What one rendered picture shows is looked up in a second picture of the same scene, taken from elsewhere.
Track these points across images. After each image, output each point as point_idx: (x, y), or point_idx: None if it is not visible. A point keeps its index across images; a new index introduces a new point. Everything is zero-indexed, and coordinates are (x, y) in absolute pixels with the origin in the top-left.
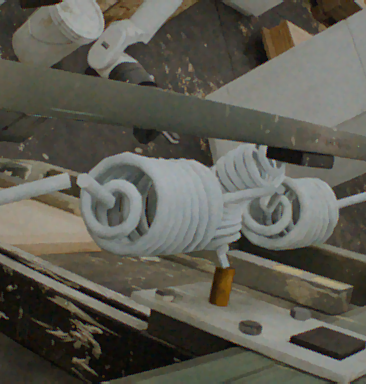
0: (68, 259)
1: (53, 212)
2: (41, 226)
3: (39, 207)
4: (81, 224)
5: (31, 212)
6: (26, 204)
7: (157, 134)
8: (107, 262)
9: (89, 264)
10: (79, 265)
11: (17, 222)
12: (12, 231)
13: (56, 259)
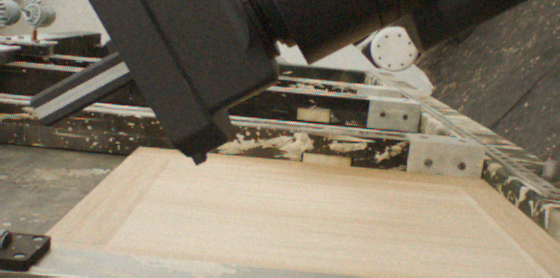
0: (66, 203)
1: (245, 264)
2: (170, 218)
3: (289, 267)
4: (149, 250)
5: (260, 248)
6: (318, 265)
7: (161, 119)
8: (22, 218)
9: (36, 205)
10: (43, 199)
11: (200, 211)
12: (161, 192)
13: (75, 198)
